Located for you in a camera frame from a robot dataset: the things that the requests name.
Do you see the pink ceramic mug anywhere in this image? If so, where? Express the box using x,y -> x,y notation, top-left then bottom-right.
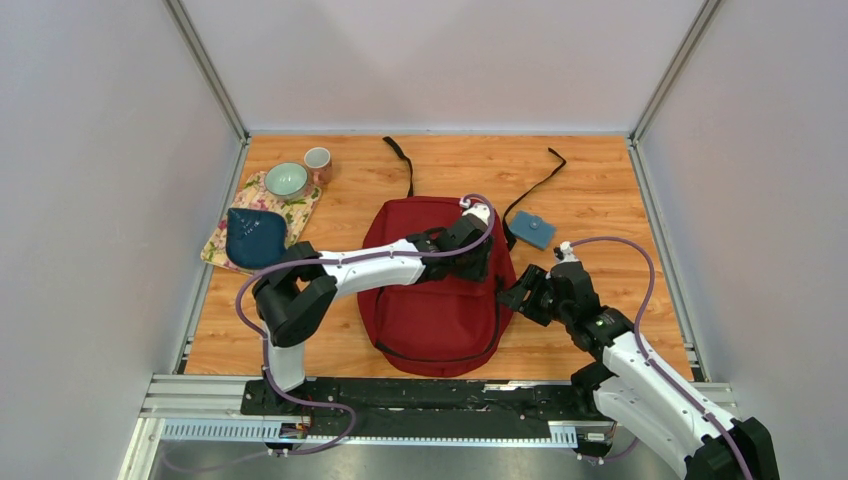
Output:
303,147 -> 333,187

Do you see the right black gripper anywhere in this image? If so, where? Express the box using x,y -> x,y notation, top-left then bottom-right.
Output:
496,265 -> 572,327

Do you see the blue card wallet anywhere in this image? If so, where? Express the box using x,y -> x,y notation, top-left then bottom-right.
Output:
509,211 -> 557,250

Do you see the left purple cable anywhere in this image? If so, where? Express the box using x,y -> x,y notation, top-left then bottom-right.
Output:
158,193 -> 498,475

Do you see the dark blue leaf plate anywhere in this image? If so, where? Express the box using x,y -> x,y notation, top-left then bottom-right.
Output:
225,208 -> 288,270

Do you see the light green ceramic bowl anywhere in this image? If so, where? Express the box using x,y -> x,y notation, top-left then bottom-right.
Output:
264,162 -> 310,200

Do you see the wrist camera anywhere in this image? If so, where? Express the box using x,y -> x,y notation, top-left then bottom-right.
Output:
553,241 -> 579,263
459,198 -> 491,231

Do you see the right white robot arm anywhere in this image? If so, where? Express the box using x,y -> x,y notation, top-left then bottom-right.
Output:
498,261 -> 780,479

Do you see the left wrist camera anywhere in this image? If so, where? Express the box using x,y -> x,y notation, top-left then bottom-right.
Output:
459,198 -> 491,231

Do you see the floral fabric tray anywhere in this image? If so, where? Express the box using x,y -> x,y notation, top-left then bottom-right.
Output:
200,171 -> 322,275

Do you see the red backpack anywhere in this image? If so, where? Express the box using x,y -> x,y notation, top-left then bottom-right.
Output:
357,136 -> 568,379

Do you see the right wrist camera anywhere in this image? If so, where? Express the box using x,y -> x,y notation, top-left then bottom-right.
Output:
553,241 -> 579,263

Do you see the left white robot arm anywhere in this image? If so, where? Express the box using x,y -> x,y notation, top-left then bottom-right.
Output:
241,203 -> 495,415

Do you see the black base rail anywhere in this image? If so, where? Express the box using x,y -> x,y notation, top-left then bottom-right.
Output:
240,377 -> 616,457

